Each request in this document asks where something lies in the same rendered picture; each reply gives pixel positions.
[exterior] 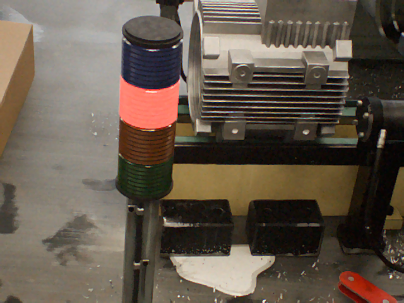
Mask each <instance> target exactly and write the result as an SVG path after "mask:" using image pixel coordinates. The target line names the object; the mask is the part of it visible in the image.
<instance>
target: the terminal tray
mask: <svg viewBox="0 0 404 303"><path fill-rule="evenodd" d="M254 1H255V2H256V4H257V6H258V9H259V13H260V18H261V23H262V28H261V44H265V46H266V48H270V46H271V45H274V46H275V47H276V48H279V47H280V45H283V46H284V47H285V48H288V47H289V45H292V46H293V47H294V48H298V46H299V45H301V46H302V48H303V49H305V48H306V47H307V46H308V45H311V47H312V48H313V49H315V48H316V46H320V48H321V49H325V47H326V46H329V48H330V49H332V48H333V44H334V41H335V40H348V38H349V35H350V31H351V28H352V25H353V21H354V14H355V9H356V5H357V2H358V0H254Z"/></svg>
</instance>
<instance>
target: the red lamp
mask: <svg viewBox="0 0 404 303"><path fill-rule="evenodd" d="M179 85H180V80H179V82H178V83H177V84H176V85H174V86H171V87H169V88H165V89H161V90H145V89H141V88H136V87H134V86H131V85H129V84H127V82H125V81H124V80H123V79H122V77H121V88H120V91H121V92H120V107H119V108H120V110H119V113H120V116H121V117H122V119H123V120H124V121H126V122H127V123H129V124H130V125H133V126H136V127H139V128H145V129H156V128H162V127H165V126H168V125H169V124H172V123H173V122H174V121H175V120H176V118H177V111H178V110H177V109H178V103H179V101H178V100H179Z"/></svg>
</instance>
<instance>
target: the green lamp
mask: <svg viewBox="0 0 404 303"><path fill-rule="evenodd" d="M173 166H174V155H173V156H171V157H170V158H169V159H168V160H167V161H165V162H162V163H158V164H153V165H143V164H138V163H134V162H131V161H129V160H126V159H125V158H124V157H122V156H121V154H120V153H119V150H118V165H117V167H118V168H117V181H118V185H119V187H120V188H121V189H122V190H123V191H125V192H126V193H128V194H130V195H132V196H136V197H140V198H152V197H156V196H158V195H160V194H163V193H164V192H166V191H167V190H168V189H169V187H170V184H171V182H172V170H173Z"/></svg>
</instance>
